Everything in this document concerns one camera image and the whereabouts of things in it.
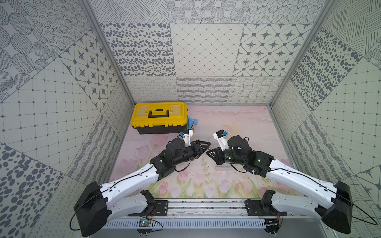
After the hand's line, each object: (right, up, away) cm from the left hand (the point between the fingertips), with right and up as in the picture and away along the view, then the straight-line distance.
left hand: (211, 142), depth 68 cm
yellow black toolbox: (-33, +11, +25) cm, 43 cm away
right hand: (0, -6, +4) cm, 8 cm away
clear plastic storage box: (+6, -10, -5) cm, 13 cm away
